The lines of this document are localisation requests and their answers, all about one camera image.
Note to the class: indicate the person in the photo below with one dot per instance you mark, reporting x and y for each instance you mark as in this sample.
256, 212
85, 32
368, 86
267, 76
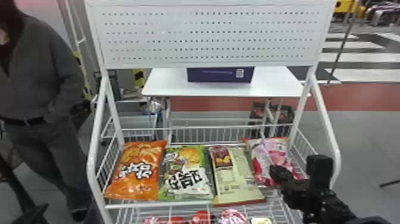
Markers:
37, 81

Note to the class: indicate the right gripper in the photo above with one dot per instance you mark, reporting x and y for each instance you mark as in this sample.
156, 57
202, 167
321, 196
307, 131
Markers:
295, 194

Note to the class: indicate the black crate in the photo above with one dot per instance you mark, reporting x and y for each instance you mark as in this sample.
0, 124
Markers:
282, 117

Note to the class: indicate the pink round snack packet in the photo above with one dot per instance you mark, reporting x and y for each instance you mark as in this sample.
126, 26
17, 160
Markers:
232, 216

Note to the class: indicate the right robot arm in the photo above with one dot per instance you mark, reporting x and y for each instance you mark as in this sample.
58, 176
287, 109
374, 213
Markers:
331, 209

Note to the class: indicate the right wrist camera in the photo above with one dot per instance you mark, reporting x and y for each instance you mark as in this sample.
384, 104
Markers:
319, 170

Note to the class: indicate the beige snack packet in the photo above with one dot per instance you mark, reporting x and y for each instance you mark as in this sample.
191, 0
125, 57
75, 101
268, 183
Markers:
236, 181

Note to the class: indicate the red snack packet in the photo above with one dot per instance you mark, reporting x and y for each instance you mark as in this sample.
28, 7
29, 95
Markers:
201, 217

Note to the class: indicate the white side table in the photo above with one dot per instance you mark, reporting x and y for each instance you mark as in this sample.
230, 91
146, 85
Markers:
275, 84

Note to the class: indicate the orange snack packet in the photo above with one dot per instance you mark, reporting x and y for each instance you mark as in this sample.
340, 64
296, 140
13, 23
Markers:
137, 172

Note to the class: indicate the blue box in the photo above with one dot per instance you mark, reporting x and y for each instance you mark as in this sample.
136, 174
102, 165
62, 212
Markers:
215, 75

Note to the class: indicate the green snack packet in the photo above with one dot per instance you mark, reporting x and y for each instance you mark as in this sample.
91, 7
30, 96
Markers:
185, 178

